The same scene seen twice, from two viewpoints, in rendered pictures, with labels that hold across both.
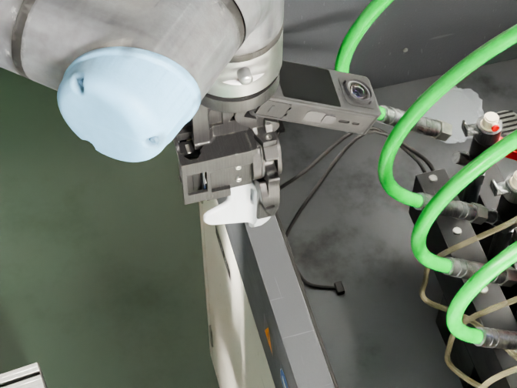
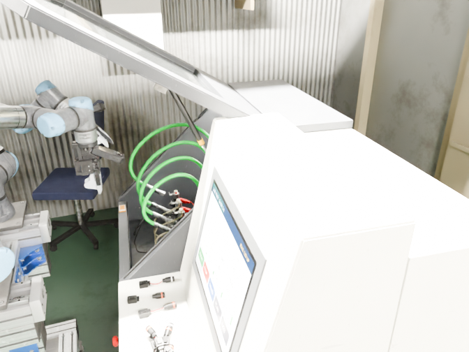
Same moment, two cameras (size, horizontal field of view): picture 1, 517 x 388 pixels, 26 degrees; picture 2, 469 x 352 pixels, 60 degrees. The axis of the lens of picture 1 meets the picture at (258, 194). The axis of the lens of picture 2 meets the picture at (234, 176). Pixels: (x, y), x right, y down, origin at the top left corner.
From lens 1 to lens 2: 0.95 m
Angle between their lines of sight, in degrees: 29
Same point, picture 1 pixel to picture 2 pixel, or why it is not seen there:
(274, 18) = (90, 123)
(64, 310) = (93, 318)
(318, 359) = (126, 252)
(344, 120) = (114, 158)
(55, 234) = (97, 297)
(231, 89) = (82, 140)
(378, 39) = (169, 198)
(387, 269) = not seen: hidden behind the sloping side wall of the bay
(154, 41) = (56, 112)
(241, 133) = (89, 158)
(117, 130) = (45, 126)
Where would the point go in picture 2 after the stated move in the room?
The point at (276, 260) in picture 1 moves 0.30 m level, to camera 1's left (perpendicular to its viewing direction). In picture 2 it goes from (123, 234) to (55, 234)
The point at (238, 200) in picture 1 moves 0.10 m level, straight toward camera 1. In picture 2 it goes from (92, 180) to (83, 193)
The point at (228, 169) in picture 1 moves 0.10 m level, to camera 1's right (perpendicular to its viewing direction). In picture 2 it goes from (86, 167) to (114, 167)
